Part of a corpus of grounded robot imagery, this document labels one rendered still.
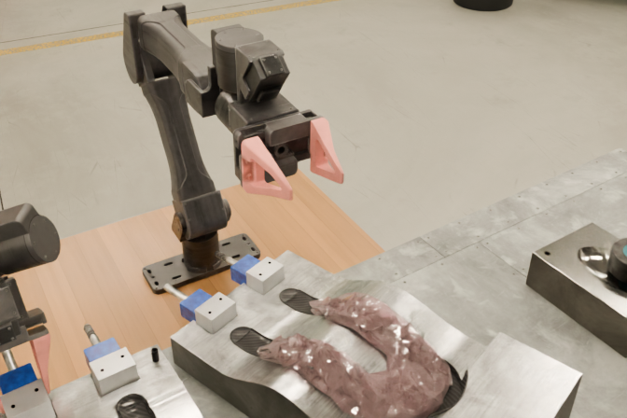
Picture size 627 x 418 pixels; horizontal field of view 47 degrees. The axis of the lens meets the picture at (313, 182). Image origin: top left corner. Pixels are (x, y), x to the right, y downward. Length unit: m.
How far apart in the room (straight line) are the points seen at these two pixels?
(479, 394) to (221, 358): 0.35
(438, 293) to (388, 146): 1.99
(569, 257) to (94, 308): 0.78
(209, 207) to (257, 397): 0.33
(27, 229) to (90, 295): 0.42
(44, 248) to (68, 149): 2.44
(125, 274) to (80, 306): 0.10
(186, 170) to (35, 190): 1.95
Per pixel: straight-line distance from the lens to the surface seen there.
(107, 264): 1.33
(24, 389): 0.97
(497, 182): 3.02
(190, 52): 0.99
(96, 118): 3.53
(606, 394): 1.15
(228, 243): 1.32
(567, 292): 1.22
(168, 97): 1.16
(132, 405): 0.97
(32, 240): 0.87
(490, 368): 0.98
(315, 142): 0.82
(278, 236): 1.34
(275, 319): 1.09
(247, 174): 0.80
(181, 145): 1.16
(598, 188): 1.57
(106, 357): 0.99
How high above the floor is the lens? 1.62
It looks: 34 degrees down
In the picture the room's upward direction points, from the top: straight up
